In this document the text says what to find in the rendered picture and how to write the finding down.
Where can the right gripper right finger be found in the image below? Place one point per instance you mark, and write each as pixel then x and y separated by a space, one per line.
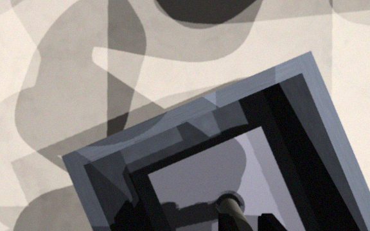
pixel 268 222

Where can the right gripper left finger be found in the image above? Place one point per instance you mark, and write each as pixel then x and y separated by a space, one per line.
pixel 226 223

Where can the grey open box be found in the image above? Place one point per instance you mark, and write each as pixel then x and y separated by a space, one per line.
pixel 289 101

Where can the pale grey cylinder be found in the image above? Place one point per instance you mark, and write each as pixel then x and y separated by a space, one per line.
pixel 230 206

